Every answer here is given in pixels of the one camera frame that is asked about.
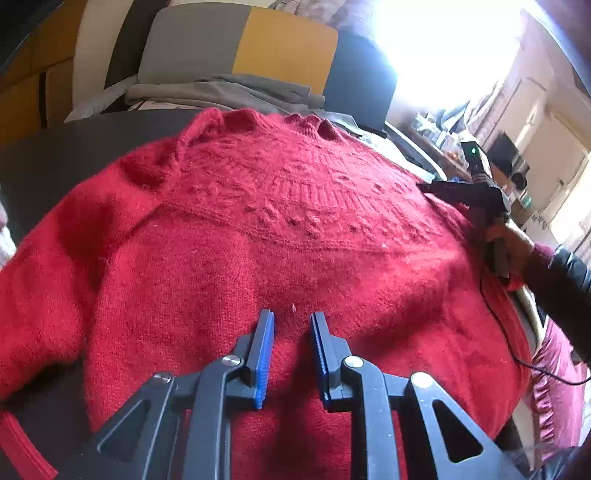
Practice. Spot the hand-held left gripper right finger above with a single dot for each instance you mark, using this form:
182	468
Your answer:
322	355

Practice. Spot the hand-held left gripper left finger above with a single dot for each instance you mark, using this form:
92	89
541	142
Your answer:
263	355

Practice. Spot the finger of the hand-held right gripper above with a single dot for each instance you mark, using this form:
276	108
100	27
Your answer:
445	189

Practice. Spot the red knitted sweater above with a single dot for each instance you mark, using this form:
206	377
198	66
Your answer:
258	240

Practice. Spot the pile of grey clothes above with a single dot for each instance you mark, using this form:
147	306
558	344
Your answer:
221	92

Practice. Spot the person's right hand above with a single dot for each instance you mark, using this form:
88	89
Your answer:
515	242

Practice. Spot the cluttered wooden shelf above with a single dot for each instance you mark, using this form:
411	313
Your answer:
443	138

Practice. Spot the black monitor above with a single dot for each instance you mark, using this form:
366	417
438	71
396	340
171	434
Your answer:
502	148

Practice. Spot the black cushion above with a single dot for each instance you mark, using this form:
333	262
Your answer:
360	83

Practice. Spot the grey and yellow cushion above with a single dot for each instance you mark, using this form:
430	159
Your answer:
240	44

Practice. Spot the white cloth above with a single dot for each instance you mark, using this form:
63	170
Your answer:
5	240

